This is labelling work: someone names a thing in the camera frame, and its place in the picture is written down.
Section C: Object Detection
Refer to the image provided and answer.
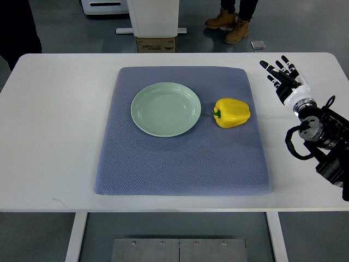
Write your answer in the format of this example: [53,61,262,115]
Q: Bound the cardboard box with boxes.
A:
[136,37,176,53]

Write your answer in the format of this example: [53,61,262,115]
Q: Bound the light green plate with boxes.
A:
[130,82,201,138]

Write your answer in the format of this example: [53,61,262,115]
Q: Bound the tan left boot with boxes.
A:
[224,18,249,44]

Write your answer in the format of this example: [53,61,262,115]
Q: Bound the small grey floor plate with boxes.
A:
[250,41,266,50]

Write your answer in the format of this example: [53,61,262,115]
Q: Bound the yellow bell pepper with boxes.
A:
[212,98,251,128]

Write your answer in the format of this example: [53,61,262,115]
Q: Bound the right white table leg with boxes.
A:
[266,212,288,262]

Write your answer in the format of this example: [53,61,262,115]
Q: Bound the dark trouser legs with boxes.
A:
[220,0,258,21]

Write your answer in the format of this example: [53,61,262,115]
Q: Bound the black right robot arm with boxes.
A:
[285,96,348,201]

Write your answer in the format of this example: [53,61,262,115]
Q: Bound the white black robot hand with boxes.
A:
[260,55,311,108]

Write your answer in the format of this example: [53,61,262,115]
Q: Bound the dark clothed person at left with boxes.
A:
[1,0,42,70]

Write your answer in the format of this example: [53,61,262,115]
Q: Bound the white machine with slot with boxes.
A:
[80,0,129,15]

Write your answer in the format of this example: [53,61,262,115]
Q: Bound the tan right boot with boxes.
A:
[204,8,237,29]

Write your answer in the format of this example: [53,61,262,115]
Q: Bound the left white table leg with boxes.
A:
[65,212,88,262]

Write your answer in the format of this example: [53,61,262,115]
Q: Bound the tan boot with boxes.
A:
[224,18,249,44]
[204,8,237,29]

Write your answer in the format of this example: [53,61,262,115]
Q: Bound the white table leg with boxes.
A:
[65,212,88,262]
[266,212,288,262]

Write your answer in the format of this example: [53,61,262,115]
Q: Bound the blue-grey textured mat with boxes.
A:
[94,66,273,196]

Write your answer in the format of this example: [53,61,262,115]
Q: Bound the white pedestal stand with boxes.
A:
[116,0,187,38]

